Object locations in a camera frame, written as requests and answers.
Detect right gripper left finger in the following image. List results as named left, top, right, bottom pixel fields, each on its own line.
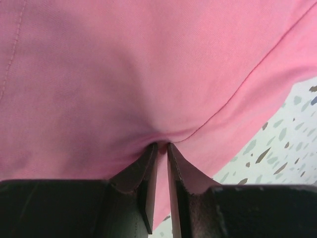
left=0, top=143, right=158, bottom=238

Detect pink t-shirt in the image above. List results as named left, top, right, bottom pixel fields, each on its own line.
left=0, top=0, right=317, bottom=226

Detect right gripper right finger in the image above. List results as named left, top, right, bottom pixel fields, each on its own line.
left=167, top=143, right=317, bottom=238

